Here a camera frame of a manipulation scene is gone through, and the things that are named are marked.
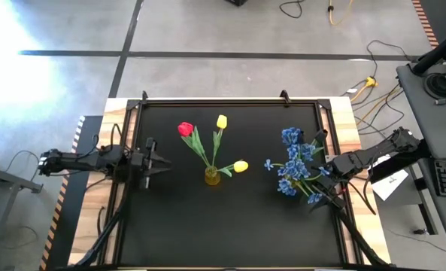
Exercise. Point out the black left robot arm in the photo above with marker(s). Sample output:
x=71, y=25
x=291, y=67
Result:
x=79, y=162

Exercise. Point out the ribbed yellow glass vase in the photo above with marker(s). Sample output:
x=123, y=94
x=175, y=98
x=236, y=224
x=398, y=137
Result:
x=212, y=178

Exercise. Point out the grey office desk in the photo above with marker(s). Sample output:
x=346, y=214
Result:
x=425, y=124

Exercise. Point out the blue artificial flower bunch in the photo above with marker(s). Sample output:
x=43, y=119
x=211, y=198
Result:
x=291, y=135
x=294, y=169

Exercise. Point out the black table clamp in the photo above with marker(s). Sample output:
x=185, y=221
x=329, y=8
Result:
x=144, y=96
x=285, y=96

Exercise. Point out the white paper sheet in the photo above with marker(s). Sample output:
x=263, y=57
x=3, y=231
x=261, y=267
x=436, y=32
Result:
x=390, y=184

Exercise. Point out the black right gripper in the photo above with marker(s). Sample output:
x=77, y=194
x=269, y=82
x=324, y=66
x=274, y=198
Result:
x=331, y=182

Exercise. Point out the yellow artificial tulip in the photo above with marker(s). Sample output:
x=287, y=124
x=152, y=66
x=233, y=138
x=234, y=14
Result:
x=240, y=166
x=222, y=121

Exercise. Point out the black striped-edge floor mat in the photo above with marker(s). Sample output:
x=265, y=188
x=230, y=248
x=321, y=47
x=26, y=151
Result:
x=77, y=195

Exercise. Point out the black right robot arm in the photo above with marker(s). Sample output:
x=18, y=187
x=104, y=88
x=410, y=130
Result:
x=365, y=158

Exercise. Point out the red artificial tulip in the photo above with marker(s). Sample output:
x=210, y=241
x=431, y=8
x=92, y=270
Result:
x=185, y=129

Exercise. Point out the black table mat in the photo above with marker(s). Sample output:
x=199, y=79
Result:
x=226, y=226

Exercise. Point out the black desk foot bar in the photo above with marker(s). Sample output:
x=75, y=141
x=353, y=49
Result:
x=401, y=164

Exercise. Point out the grey metal stand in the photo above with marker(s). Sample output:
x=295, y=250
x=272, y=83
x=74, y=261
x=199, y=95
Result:
x=4, y=180

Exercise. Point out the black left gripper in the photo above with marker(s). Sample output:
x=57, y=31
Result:
x=145, y=163

